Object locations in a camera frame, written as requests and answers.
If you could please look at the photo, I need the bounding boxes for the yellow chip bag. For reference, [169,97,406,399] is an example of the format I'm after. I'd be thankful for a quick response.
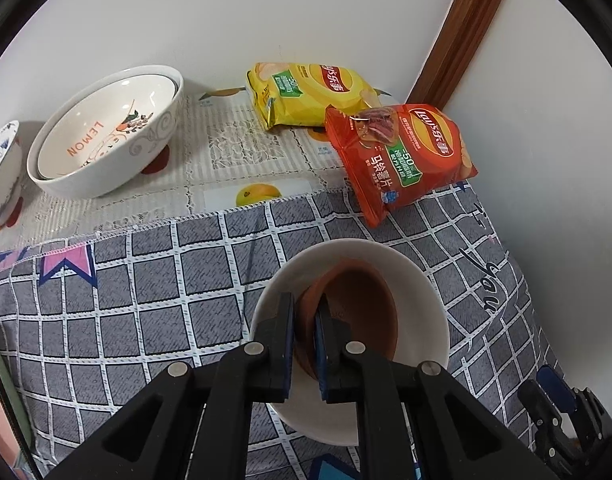
[246,62,376,132]

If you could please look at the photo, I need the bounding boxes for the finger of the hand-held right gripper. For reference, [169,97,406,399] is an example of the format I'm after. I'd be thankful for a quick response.
[517,379,563,442]
[536,366,612,442]

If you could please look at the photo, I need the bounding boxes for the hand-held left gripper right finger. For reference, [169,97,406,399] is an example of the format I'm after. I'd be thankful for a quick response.
[313,304,559,480]

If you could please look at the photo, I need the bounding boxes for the large white swirl-pattern bowl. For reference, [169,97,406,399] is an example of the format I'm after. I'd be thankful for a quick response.
[27,64,185,198]

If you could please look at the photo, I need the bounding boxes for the blue patterned white bowl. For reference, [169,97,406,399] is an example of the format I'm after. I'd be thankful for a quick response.
[0,120,24,231]

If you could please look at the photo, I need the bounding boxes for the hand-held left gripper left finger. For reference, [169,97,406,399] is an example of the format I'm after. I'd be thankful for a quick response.
[46,292,296,480]

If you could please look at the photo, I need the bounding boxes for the small brown bowl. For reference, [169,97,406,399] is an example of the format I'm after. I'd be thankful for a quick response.
[293,255,401,380]

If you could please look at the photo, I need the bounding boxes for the plain white bowl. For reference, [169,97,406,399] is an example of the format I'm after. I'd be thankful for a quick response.
[248,240,451,448]

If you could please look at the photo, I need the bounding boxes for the white bowl with fruit print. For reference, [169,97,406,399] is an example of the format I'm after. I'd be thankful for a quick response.
[37,74,179,181]

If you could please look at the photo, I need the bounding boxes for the brown wooden door frame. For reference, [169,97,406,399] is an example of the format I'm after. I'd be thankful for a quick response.
[405,0,517,111]

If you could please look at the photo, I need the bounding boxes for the grey checked cloth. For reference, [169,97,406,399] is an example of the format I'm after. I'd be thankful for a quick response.
[0,180,562,480]

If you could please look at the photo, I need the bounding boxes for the red chip bag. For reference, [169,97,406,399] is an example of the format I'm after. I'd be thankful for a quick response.
[324,103,479,229]

